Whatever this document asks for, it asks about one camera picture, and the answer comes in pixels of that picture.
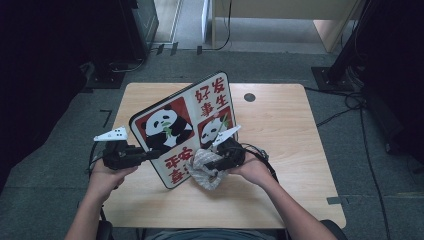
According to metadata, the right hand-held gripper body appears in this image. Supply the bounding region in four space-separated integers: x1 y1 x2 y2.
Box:
211 124 248 171

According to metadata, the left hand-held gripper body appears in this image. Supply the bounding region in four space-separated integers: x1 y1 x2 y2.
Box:
93 125 148 171

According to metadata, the fluffy beige cloth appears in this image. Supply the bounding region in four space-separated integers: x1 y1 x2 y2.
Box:
185 148 230 191

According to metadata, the panda print square board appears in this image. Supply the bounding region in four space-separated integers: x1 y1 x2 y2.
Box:
128 70 239 191

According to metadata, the person's left hand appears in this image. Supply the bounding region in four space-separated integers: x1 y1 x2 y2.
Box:
87 159 140 202

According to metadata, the person's right hand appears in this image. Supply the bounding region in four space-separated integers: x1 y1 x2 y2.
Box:
227 151 274 188

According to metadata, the person's grey shirt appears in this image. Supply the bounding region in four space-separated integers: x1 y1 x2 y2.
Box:
146 227 286 240

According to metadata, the grey floor tape strip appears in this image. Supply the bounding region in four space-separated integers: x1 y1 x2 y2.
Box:
326 196 348 206

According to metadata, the black cabinet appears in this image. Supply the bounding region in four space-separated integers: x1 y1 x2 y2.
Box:
119 0 160 59

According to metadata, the light wooden desk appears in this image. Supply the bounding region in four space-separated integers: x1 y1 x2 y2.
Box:
211 0 365 54

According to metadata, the black stand pole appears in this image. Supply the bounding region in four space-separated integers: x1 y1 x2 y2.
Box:
328 0 379 84

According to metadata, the left hand-held gripper cable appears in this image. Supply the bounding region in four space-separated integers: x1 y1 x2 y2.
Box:
86 141 108 175

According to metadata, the hand-held gripper cable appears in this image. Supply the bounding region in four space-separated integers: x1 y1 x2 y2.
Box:
240 142 280 183
86 141 108 175

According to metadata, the right hand-held gripper cable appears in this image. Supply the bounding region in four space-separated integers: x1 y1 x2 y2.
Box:
240 142 280 183

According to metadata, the black stand base plate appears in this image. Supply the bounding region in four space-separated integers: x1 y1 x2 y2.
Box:
85 68 127 90
311 66 355 93

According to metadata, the light floor cable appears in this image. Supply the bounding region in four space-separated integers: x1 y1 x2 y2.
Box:
110 57 148 74

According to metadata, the hanging black cable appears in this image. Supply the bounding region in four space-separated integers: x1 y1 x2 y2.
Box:
202 0 234 52

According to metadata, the long black floor cable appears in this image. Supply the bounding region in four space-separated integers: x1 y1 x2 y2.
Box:
359 106 392 240

